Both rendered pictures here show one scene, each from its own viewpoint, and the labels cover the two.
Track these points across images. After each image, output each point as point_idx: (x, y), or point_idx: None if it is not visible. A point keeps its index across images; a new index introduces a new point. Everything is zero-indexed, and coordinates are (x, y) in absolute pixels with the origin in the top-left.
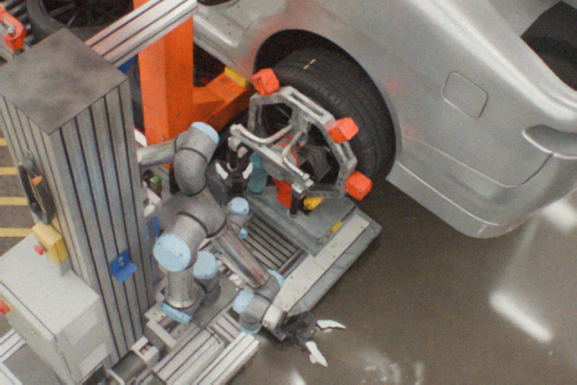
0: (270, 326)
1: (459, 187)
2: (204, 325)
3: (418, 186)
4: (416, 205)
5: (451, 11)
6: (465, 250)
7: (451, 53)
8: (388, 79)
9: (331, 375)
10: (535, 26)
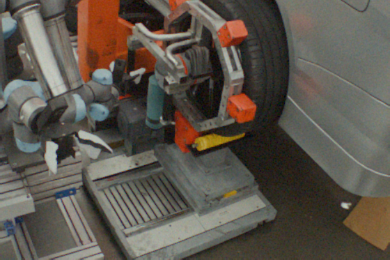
0: (25, 120)
1: (343, 118)
2: (15, 166)
3: (306, 125)
4: (317, 207)
5: None
6: (350, 254)
7: None
8: None
9: None
10: None
